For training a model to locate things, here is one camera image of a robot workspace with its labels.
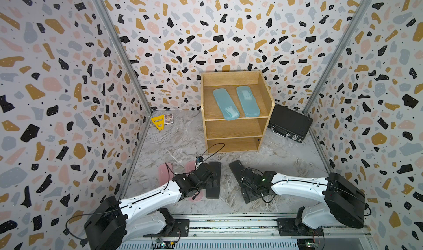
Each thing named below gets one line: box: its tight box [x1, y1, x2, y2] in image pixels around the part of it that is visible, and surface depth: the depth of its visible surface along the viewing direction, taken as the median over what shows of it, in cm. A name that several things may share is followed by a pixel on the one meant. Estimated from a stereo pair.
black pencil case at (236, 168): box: [229, 159, 245, 189], surface depth 95 cm
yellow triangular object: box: [150, 114, 165, 131], surface depth 116 cm
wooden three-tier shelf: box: [201, 71, 240, 155], surface depth 89 cm
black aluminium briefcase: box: [267, 102, 314, 144], surface depth 109 cm
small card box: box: [164, 113, 174, 126], surface depth 119 cm
